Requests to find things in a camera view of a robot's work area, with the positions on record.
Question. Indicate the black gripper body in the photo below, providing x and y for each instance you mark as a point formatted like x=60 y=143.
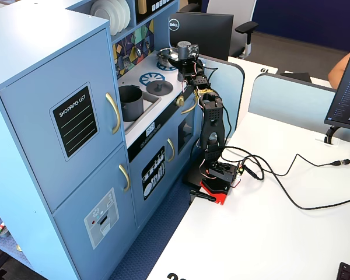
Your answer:
x=182 y=65

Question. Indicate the black dell monitor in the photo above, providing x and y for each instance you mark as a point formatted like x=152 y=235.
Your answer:
x=204 y=32

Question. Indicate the blue toy kitchen unit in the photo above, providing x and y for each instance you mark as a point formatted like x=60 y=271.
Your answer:
x=32 y=43

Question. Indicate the freezer door with dispenser print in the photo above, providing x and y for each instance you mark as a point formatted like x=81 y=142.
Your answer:
x=76 y=204

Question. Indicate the steel ladle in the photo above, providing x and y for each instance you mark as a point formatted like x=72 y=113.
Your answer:
x=138 y=52

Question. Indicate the red and black robot base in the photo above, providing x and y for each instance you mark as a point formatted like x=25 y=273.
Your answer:
x=218 y=194

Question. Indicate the blue dishwasher door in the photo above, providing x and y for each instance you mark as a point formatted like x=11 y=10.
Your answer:
x=137 y=204

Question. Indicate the gray toy sink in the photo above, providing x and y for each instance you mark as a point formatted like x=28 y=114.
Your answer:
x=151 y=100

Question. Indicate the white toy plate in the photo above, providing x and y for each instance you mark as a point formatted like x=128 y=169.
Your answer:
x=121 y=14
x=103 y=11
x=127 y=14

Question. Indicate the blue oven door with window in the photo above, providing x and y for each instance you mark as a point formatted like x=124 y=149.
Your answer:
x=184 y=134

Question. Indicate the black table clamp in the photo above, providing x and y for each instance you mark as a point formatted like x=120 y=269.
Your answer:
x=202 y=196

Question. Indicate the white office chair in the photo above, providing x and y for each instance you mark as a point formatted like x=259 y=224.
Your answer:
x=230 y=7

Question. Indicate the steel skimmer spoon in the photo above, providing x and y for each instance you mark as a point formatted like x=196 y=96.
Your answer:
x=117 y=71

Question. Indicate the fridge door with shopping list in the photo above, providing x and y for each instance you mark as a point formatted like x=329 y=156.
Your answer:
x=32 y=116

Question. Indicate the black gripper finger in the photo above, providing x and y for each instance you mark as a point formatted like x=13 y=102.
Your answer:
x=175 y=62

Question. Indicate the black microwave door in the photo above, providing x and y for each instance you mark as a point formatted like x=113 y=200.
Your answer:
x=151 y=14

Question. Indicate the black monitor stand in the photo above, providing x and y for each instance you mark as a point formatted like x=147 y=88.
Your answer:
x=331 y=134

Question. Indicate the steel slotted spatula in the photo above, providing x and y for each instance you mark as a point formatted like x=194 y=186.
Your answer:
x=125 y=62

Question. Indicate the gold stove knob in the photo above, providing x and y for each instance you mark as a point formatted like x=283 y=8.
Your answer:
x=180 y=101

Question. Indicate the black flat desk object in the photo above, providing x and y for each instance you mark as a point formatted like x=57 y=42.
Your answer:
x=297 y=77

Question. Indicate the gray plastic pot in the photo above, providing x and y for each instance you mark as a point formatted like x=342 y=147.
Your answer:
x=132 y=108

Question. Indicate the small wrist camera board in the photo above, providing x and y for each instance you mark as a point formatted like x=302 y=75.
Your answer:
x=193 y=49

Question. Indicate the steel pot with lid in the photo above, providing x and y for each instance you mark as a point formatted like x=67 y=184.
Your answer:
x=166 y=56

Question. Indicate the gray salt shaker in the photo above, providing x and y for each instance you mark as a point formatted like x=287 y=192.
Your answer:
x=182 y=51

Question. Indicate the steel serving spoon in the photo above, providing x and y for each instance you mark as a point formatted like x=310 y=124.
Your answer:
x=147 y=45

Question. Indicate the gray pot lid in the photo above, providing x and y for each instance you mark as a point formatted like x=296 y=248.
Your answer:
x=160 y=89

